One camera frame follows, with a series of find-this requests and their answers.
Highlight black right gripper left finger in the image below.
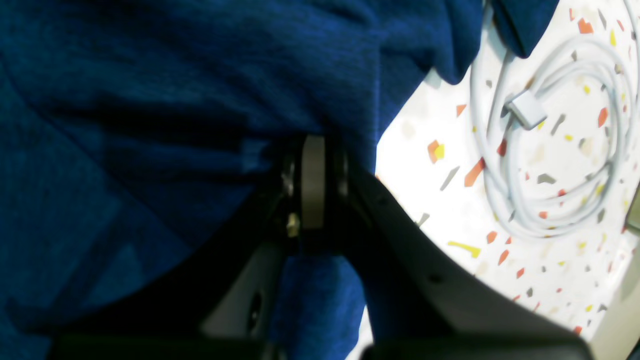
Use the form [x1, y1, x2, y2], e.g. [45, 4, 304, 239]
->
[48, 136, 329, 360]

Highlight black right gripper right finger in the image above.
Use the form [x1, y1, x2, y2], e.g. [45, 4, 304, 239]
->
[327, 145, 592, 360]

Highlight coiled white cable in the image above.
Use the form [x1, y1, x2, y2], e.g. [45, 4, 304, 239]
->
[469, 0, 640, 240]

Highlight terrazzo patterned table cloth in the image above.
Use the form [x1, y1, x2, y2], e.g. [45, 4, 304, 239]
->
[376, 0, 639, 360]

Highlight dark blue t-shirt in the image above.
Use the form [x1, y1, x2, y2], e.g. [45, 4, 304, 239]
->
[1, 0, 558, 360]

